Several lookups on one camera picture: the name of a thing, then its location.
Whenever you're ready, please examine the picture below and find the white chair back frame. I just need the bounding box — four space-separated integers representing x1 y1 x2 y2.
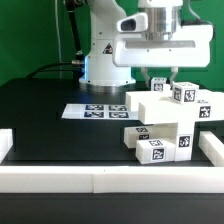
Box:
125 89 224 125

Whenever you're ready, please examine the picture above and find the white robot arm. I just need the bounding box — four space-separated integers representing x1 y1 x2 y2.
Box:
79 0 215 93

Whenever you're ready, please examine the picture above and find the white chair seat part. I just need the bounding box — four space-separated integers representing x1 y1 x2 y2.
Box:
152 121 195 161

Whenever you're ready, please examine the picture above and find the white left fence bar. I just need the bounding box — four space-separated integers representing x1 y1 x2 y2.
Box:
0 129 13 164

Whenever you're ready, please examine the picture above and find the white right fence bar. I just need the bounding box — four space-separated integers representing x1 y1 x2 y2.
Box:
198 131 224 167

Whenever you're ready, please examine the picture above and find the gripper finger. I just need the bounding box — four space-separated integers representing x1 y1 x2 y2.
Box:
169 67 179 86
141 67 151 88

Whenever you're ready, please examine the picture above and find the white thin cable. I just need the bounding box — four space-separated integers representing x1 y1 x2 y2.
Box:
54 0 64 80

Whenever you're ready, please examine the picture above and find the white fence bar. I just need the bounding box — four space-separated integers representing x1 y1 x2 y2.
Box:
0 129 13 164
198 131 224 167
0 166 224 193

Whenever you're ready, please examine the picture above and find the white front fence bar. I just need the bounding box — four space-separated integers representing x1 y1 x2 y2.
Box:
0 166 224 193

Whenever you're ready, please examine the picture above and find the white marker base plate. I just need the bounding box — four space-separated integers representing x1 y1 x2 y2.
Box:
62 104 138 120

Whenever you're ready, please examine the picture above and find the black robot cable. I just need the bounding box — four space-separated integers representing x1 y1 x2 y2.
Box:
25 0 86 80

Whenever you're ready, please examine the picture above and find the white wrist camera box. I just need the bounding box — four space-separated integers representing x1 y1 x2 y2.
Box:
116 12 148 33

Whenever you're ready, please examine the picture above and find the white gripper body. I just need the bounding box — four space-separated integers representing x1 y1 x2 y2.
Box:
113 23 213 68

